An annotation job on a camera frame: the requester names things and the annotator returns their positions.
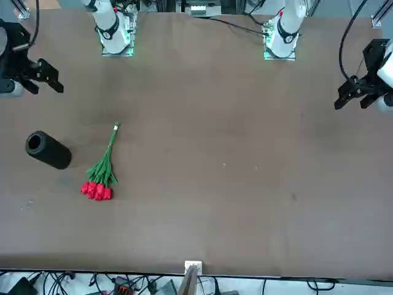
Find black cylindrical vase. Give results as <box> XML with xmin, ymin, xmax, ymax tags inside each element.
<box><xmin>25</xmin><ymin>130</ymin><xmax>72</xmax><ymax>170</ymax></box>

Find white table edge bracket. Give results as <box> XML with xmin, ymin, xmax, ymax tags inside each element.
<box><xmin>184</xmin><ymin>260</ymin><xmax>204</xmax><ymax>274</ymax></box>

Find white power strip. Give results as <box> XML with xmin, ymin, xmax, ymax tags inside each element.
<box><xmin>189</xmin><ymin>3</ymin><xmax>207</xmax><ymax>18</ymax></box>

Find black device with red plugs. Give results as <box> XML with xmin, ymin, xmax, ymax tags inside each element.
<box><xmin>112</xmin><ymin>275</ymin><xmax>136</xmax><ymax>295</ymax></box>

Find aluminium frame corner bracket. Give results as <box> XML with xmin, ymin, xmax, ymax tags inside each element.
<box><xmin>370</xmin><ymin>0</ymin><xmax>384</xmax><ymax>29</ymax></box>
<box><xmin>17</xmin><ymin>0</ymin><xmax>32</xmax><ymax>20</ymax></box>

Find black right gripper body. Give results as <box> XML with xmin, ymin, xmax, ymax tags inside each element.
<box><xmin>0</xmin><ymin>20</ymin><xmax>39</xmax><ymax>81</ymax></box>

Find aluminium profile post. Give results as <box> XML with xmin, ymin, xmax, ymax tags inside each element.
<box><xmin>179</xmin><ymin>264</ymin><xmax>201</xmax><ymax>295</ymax></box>

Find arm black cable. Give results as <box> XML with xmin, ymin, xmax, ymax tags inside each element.
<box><xmin>338</xmin><ymin>0</ymin><xmax>369</xmax><ymax>82</ymax></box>
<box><xmin>26</xmin><ymin>0</ymin><xmax>41</xmax><ymax>49</ymax></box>

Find black power adapter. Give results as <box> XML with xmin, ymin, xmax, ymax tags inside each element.
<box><xmin>6</xmin><ymin>276</ymin><xmax>38</xmax><ymax>295</ymax></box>

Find black cable across table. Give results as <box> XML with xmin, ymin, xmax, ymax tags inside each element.
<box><xmin>192</xmin><ymin>15</ymin><xmax>271</xmax><ymax>36</ymax></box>

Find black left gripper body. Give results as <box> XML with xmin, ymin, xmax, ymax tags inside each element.
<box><xmin>363</xmin><ymin>38</ymin><xmax>391</xmax><ymax>79</ymax></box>

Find grey power brick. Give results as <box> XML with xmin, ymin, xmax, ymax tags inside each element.
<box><xmin>157</xmin><ymin>278</ymin><xmax>178</xmax><ymax>295</ymax></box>

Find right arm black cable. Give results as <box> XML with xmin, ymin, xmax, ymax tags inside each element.
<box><xmin>26</xmin><ymin>0</ymin><xmax>41</xmax><ymax>49</ymax></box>

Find red tulip bouquet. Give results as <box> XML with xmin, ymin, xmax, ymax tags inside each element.
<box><xmin>80</xmin><ymin>122</ymin><xmax>122</xmax><ymax>202</ymax></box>

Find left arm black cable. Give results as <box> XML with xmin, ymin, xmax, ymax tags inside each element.
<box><xmin>338</xmin><ymin>0</ymin><xmax>369</xmax><ymax>82</ymax></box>

